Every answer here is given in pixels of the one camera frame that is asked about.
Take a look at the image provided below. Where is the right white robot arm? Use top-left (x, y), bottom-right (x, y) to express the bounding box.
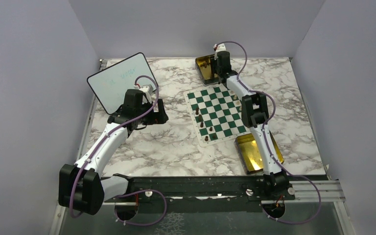
top-left (211, 50), bottom-right (290, 199)

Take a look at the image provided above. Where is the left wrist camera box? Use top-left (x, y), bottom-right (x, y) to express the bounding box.
top-left (134, 84), bottom-right (154, 104)

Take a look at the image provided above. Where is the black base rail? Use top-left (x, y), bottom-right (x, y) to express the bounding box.
top-left (106, 176), bottom-right (295, 213)

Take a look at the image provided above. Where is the white chess pieces group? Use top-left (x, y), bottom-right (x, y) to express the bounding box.
top-left (227, 90), bottom-right (242, 113)

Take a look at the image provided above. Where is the small whiteboard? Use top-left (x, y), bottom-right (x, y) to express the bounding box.
top-left (87, 52), bottom-right (156, 115)

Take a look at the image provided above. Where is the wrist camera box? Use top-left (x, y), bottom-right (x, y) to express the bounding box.
top-left (134, 84), bottom-right (154, 104)
top-left (213, 43), bottom-right (227, 54)

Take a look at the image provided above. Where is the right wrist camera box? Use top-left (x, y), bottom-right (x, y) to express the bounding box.
top-left (213, 43), bottom-right (227, 54)

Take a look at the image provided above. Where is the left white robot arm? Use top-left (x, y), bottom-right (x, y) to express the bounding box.
top-left (58, 89), bottom-right (169, 218)

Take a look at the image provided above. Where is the green white chess board mat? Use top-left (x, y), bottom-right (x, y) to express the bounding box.
top-left (184, 85), bottom-right (250, 147)

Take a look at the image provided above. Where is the tin with dark pieces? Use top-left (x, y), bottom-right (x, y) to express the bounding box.
top-left (195, 55), bottom-right (219, 86)

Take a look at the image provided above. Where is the empty gold tin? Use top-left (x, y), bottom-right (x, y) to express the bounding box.
top-left (234, 133), bottom-right (285, 175)

